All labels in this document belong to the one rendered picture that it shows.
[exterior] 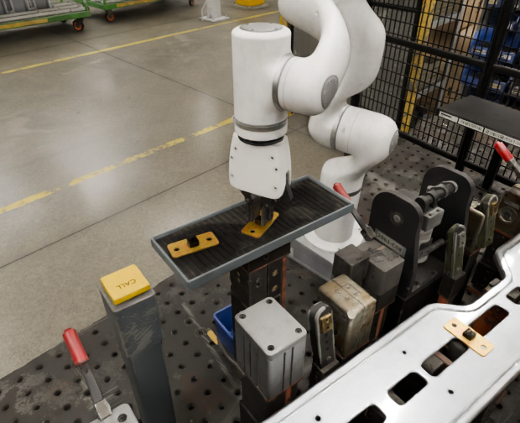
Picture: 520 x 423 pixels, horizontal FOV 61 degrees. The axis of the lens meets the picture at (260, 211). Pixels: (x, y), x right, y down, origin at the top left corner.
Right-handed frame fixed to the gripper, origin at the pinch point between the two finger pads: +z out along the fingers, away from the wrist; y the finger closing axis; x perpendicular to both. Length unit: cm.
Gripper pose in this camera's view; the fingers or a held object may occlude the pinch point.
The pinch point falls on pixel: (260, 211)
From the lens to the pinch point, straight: 80.3
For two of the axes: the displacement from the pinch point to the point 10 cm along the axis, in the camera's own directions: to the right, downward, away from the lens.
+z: 0.0, 8.1, 5.8
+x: 4.8, -5.1, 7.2
